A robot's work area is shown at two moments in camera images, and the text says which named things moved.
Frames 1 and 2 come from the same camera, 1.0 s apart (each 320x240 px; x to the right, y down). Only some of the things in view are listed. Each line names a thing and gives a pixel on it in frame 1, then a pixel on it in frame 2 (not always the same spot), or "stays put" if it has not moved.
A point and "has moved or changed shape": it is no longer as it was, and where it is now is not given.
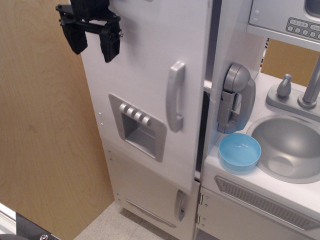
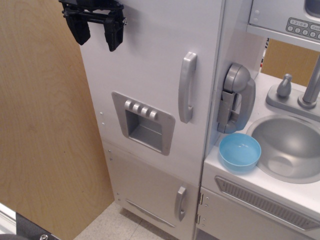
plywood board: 53,168 stays put
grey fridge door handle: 175,81 to 186,112
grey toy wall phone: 236,108 stays put
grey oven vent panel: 269,205 stays put
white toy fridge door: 155,34 has moved or changed shape
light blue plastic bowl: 239,152 stays put
